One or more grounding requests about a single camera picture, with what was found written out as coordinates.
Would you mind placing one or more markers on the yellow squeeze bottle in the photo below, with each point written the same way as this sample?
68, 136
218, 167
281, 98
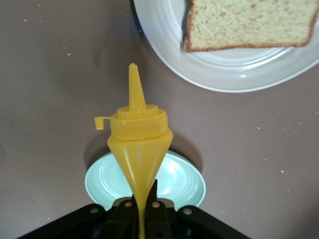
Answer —
139, 139

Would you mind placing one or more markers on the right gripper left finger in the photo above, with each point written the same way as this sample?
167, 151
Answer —
124, 219

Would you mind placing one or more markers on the green plate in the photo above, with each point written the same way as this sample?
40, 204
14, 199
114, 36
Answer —
179, 184

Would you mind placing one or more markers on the light crust bread slice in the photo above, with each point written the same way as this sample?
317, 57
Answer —
249, 25

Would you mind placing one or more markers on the beige plate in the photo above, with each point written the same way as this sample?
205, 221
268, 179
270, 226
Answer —
224, 74

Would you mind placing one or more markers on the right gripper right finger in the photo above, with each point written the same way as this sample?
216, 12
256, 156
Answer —
159, 219

